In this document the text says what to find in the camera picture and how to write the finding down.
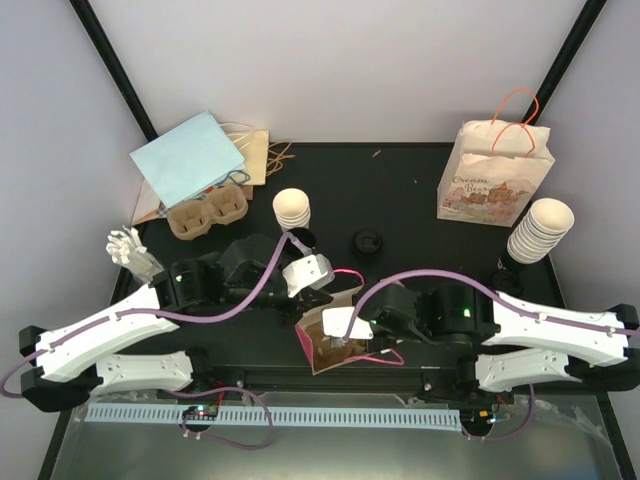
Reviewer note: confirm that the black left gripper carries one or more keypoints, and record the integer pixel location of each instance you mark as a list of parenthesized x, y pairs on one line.
[(305, 301)]

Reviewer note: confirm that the cream paper bag pink sides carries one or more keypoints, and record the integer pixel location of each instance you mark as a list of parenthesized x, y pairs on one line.
[(385, 355)]

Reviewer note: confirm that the brown pulp cup carrier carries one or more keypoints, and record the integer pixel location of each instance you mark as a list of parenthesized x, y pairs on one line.
[(325, 355)]

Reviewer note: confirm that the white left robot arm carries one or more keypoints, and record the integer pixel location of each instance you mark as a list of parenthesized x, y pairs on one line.
[(70, 365)]

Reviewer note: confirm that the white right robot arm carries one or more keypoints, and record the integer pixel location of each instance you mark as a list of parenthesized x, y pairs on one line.
[(484, 346)]

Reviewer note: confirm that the black coffee cup lid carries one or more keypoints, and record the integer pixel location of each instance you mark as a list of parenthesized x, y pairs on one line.
[(367, 244)]

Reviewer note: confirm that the small stack paper cups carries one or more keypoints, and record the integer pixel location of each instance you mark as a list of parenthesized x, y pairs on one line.
[(291, 208)]

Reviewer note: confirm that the stacked pulp cup carriers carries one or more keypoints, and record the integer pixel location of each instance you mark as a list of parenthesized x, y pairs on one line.
[(194, 218)]

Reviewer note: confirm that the black lid stacks right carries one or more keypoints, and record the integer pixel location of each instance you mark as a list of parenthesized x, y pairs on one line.
[(507, 277)]

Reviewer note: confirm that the brown kraft paper bag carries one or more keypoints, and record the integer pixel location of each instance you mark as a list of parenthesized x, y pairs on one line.
[(262, 157)]

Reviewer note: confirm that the patterned flat paper bag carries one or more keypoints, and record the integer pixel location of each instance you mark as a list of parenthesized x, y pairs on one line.
[(148, 206)]

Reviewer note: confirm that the light blue paper bag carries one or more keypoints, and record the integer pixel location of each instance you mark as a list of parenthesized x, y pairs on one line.
[(188, 159)]

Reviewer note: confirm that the Cream Bear printed paper bag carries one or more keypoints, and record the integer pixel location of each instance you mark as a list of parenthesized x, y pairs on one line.
[(493, 170)]

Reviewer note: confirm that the tall stack paper cups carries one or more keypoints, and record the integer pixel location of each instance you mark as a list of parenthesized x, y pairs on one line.
[(541, 229)]

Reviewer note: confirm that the light blue slotted cable duct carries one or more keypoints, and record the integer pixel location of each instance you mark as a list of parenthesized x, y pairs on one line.
[(378, 418)]

